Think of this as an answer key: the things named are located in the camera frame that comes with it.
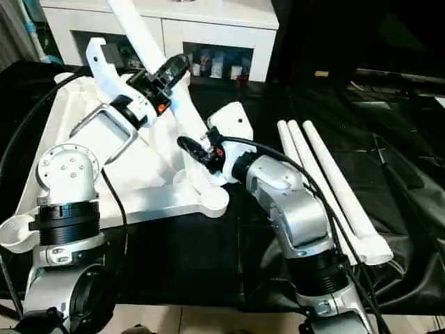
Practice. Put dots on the grey curtain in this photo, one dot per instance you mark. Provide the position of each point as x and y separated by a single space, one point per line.
17 28

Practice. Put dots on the black work mat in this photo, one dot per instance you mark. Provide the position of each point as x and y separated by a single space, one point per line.
194 261

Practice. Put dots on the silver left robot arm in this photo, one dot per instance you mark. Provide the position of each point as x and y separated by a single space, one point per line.
69 174

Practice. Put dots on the small yellow label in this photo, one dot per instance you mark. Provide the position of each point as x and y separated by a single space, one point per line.
321 73

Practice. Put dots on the flat white board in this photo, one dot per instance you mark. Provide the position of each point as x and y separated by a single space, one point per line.
441 103

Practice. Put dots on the long black rod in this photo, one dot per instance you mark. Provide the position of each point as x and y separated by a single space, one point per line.
400 74

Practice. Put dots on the white plastic table leg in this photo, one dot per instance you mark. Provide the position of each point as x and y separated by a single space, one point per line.
187 115
284 135
333 167
304 149

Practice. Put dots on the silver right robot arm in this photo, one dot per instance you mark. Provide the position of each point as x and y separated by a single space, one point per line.
295 208

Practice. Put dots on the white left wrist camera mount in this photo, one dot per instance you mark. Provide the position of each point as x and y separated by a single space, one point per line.
104 80

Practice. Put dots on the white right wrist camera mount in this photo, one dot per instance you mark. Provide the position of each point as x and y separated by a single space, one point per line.
233 118

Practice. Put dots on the teal and white pole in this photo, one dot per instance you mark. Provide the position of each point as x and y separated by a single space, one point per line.
36 41

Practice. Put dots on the white glass door cabinet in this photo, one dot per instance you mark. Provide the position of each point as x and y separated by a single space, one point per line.
226 45

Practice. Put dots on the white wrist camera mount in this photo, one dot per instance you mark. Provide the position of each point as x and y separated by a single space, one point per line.
233 118
104 80

